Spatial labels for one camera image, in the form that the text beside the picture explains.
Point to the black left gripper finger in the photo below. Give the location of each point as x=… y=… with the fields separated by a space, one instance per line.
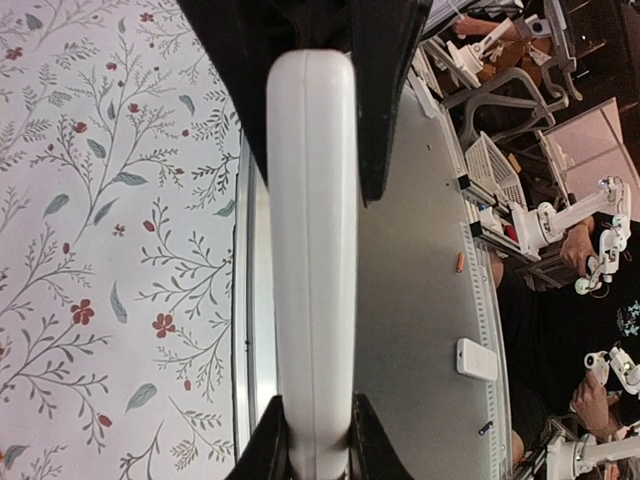
x=385 y=36
x=371 y=454

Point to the white remote control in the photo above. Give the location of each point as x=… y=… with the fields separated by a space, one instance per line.
x=314 y=200

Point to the orange AA battery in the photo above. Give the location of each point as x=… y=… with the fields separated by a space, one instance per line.
x=460 y=264

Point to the white box on desk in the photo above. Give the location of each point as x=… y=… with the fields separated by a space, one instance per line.
x=476 y=361

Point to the operator in black shirt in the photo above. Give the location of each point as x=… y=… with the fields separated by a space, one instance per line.
x=547 y=336

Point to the floral patterned table mat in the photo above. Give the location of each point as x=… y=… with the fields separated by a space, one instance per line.
x=119 y=156

